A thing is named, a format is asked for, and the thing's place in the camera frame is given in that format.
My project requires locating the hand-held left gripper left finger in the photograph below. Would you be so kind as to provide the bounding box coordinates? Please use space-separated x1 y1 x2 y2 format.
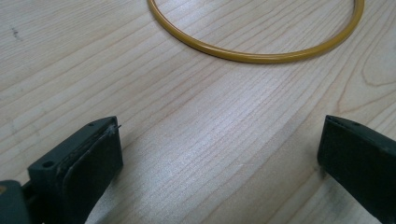
21 116 124 224

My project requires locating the yellow ring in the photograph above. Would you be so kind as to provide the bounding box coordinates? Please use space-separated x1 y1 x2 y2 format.
147 0 365 64

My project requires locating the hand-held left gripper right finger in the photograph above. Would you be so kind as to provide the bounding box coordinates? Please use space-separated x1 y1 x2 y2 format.
317 114 396 224

